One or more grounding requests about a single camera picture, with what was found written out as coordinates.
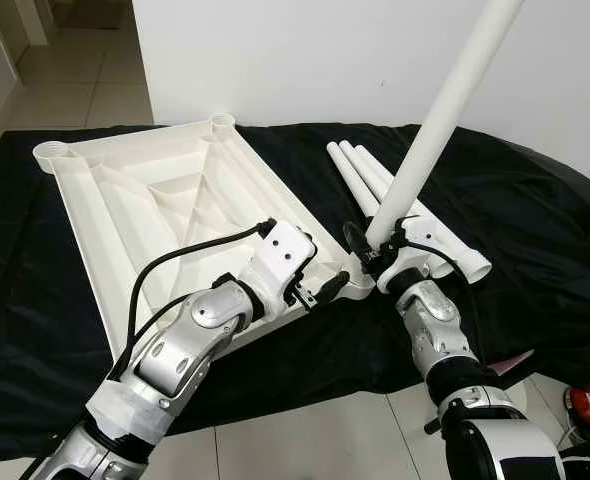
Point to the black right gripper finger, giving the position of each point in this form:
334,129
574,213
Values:
355,242

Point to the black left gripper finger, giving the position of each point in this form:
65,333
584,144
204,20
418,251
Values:
335,284

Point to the white plastic table leg tube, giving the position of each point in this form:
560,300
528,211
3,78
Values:
348,172
369,175
442,120
473,266

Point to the white plastic children table top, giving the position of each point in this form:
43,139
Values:
125,200

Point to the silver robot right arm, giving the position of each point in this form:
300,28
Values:
435,325

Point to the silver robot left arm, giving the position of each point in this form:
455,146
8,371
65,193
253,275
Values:
190,340

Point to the black tablecloth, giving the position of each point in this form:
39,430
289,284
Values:
535,250

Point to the pink flat board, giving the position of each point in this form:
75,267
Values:
517,362

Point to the white round stand base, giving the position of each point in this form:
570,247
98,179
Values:
540,405

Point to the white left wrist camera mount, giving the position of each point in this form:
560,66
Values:
285,250

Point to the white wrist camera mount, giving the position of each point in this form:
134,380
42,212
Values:
427,235
285,250

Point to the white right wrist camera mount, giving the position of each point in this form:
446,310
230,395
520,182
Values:
427,235

